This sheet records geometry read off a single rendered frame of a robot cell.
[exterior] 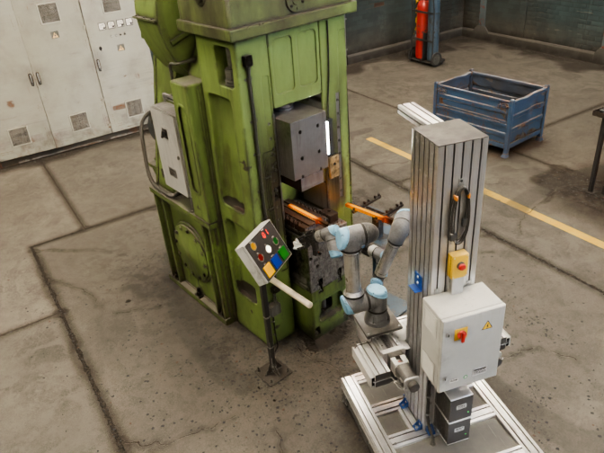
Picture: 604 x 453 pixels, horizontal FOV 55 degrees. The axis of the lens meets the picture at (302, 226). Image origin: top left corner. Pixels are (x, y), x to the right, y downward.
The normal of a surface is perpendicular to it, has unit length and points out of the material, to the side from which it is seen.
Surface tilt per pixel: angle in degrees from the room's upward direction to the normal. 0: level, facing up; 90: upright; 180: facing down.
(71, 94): 90
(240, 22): 90
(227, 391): 0
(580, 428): 0
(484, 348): 89
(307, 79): 90
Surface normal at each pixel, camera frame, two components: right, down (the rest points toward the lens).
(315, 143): 0.65, 0.35
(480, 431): -0.07, -0.86
